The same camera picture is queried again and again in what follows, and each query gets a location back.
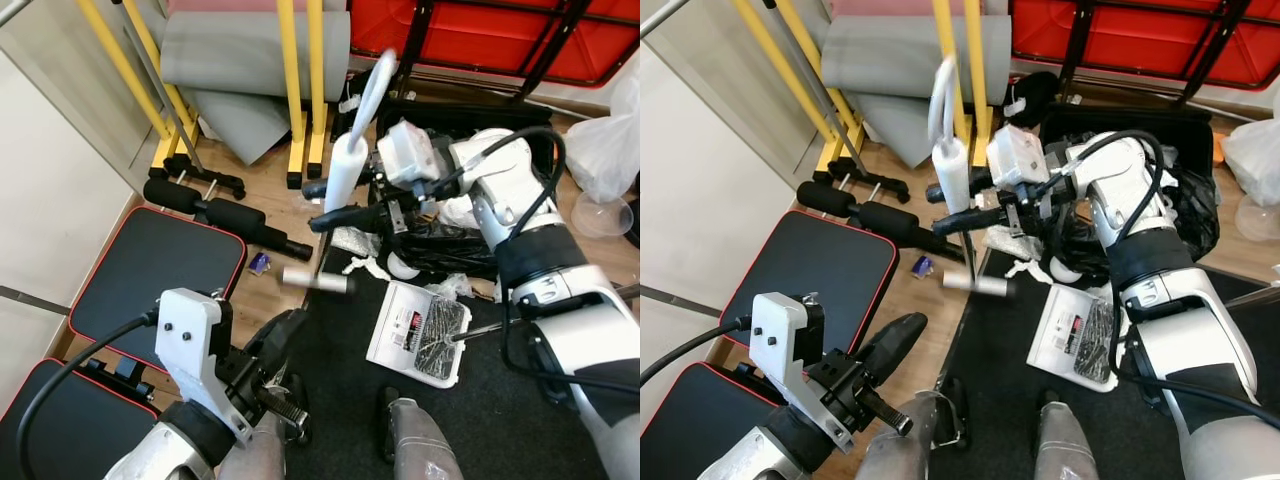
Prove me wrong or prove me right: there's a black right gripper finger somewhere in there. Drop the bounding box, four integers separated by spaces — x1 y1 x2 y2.
932 205 1016 237
925 168 1001 203
303 172 393 201
308 203 399 234

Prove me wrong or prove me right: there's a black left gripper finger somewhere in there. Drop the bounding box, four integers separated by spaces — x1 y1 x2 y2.
245 308 310 387
856 311 930 390

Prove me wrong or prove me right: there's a black floor mat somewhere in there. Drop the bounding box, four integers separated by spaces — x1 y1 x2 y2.
285 245 641 480
930 250 1280 480

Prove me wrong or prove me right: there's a crumpled clear plastic wrap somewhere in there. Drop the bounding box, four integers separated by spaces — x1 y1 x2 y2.
425 272 477 301
985 225 1041 263
330 226 383 259

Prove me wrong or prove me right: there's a black steel tube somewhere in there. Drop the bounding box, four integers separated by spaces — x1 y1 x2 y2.
912 230 969 263
255 225 314 261

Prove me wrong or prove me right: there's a white crumpled paper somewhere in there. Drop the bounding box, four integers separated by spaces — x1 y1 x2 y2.
437 193 483 233

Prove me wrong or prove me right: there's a silver robot left leg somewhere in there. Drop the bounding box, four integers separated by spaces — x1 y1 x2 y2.
855 378 969 480
218 375 311 480

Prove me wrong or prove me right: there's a black foam roller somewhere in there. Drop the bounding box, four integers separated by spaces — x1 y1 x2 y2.
143 178 206 216
858 200 926 246
205 198 269 243
797 180 861 219

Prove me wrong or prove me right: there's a black fabric bin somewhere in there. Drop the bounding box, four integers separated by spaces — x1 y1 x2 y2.
372 95 563 283
1035 100 1223 286

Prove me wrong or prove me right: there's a black pouch with white tag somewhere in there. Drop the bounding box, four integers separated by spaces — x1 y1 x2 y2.
1003 72 1061 126
335 70 379 116

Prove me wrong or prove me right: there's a black bench pad red trim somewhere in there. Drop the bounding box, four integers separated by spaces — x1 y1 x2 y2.
640 362 771 480
0 358 161 480
68 207 248 373
718 210 898 376

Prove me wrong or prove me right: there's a grey rolled mat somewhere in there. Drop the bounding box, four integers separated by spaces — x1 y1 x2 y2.
160 10 353 166
820 15 1013 169

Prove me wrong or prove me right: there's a red folding table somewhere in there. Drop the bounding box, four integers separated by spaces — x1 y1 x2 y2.
345 0 641 89
1010 0 1280 93

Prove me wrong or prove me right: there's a grey metal rod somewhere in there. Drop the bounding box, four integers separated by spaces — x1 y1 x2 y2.
762 0 871 168
118 0 206 171

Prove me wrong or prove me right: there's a clear plastic bowl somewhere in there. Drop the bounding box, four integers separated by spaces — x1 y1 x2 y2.
1235 197 1280 243
572 193 633 239

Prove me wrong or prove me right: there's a white plastic bag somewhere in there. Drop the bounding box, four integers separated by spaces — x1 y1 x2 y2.
563 75 641 204
1220 118 1280 206

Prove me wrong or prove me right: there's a pink foam mat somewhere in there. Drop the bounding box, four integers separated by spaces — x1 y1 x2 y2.
830 0 1011 19
165 0 346 15

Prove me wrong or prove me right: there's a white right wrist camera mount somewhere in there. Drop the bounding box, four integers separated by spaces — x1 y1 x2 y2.
378 120 441 189
988 125 1051 191

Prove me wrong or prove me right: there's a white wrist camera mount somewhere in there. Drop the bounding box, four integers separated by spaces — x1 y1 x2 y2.
750 292 856 451
988 125 1051 191
378 120 441 189
157 288 256 443

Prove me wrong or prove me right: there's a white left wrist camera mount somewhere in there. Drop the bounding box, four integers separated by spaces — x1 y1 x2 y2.
750 292 856 451
157 288 256 443

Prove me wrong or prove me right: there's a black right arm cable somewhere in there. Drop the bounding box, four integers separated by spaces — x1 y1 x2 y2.
430 125 641 396
1040 130 1280 403

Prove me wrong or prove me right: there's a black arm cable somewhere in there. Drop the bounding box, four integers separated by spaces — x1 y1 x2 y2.
640 316 753 389
15 312 161 480
1040 130 1280 403
430 125 641 396

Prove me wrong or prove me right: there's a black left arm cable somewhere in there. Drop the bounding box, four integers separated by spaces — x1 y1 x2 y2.
15 312 161 480
640 316 753 389

